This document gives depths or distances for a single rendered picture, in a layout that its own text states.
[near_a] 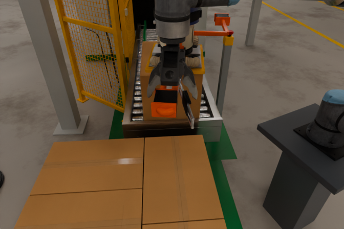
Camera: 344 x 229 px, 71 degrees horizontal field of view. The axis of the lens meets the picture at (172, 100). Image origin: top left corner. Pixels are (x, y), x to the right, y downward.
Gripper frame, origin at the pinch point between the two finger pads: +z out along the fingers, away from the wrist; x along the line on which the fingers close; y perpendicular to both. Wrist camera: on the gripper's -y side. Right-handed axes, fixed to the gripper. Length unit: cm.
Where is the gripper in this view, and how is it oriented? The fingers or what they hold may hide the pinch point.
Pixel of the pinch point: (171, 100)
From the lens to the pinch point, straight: 74.9
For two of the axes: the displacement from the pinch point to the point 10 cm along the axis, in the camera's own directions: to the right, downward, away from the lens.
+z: 0.0, 8.3, 5.6
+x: -10.0, -0.4, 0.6
